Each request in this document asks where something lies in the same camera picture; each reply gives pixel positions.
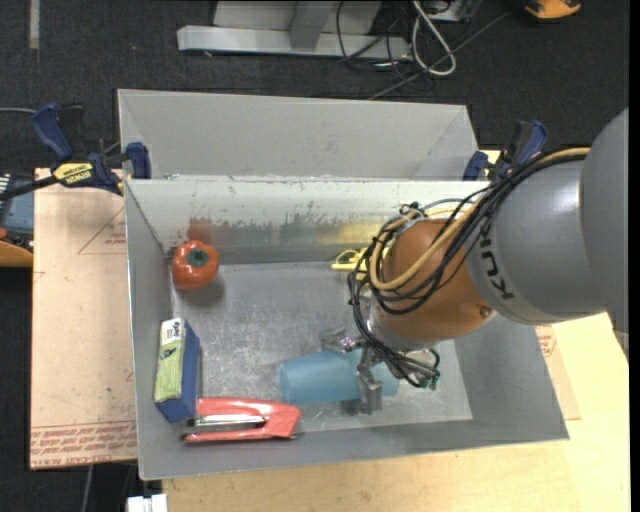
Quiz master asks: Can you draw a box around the yellow plastic tool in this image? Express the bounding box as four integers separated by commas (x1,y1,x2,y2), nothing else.
329,247,375,273

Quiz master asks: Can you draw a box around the brown cardboard board red print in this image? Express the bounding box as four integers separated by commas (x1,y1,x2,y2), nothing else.
29,168,582,471

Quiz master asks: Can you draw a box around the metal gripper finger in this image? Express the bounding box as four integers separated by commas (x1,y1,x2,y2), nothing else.
355,372,385,416
318,327,354,354

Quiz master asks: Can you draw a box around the blue and green box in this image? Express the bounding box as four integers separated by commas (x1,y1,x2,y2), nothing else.
152,316,203,425

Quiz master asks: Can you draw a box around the red stapler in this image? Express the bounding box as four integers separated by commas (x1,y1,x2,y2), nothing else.
180,396,303,444

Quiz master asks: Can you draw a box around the light blue cup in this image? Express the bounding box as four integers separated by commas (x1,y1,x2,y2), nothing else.
278,348,401,406

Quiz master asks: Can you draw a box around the orange toy pepper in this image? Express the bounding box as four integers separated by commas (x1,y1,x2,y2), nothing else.
171,239,221,293

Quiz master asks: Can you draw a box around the grey metal bin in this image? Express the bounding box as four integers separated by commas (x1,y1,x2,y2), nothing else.
117,88,570,481

